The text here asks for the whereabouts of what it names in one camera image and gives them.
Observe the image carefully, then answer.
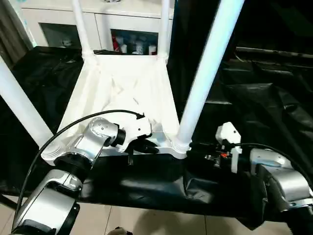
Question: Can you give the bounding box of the black backdrop cloth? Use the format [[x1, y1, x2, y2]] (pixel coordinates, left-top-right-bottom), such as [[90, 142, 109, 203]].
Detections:
[[171, 0, 313, 62]]

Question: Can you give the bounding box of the black glossy mat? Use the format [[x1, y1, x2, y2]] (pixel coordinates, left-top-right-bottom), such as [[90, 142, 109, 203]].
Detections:
[[0, 45, 313, 231]]

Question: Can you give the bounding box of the white plastic table leg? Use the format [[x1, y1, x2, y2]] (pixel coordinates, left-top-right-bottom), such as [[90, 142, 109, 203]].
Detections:
[[71, 0, 97, 59], [156, 0, 172, 62], [0, 54, 62, 160], [171, 0, 246, 154]]

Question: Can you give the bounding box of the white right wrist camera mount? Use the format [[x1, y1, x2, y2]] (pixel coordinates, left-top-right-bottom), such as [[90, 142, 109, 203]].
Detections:
[[214, 121, 244, 174]]

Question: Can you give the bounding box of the white plastic table top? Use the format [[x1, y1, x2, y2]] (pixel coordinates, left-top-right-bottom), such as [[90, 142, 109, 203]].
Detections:
[[40, 52, 193, 167]]

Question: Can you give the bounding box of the grey curtain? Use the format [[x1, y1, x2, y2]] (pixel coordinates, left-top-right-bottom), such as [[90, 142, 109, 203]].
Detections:
[[0, 0, 35, 70]]

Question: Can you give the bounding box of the white glass-door cabinet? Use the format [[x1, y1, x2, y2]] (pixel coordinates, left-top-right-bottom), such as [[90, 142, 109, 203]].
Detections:
[[21, 0, 175, 56]]

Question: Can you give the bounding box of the black frame leg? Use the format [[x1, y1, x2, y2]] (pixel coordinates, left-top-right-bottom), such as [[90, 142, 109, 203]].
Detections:
[[0, 195, 18, 209]]

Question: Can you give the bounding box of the dark metal pole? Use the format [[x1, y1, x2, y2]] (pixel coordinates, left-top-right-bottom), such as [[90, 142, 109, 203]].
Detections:
[[235, 46, 313, 57]]

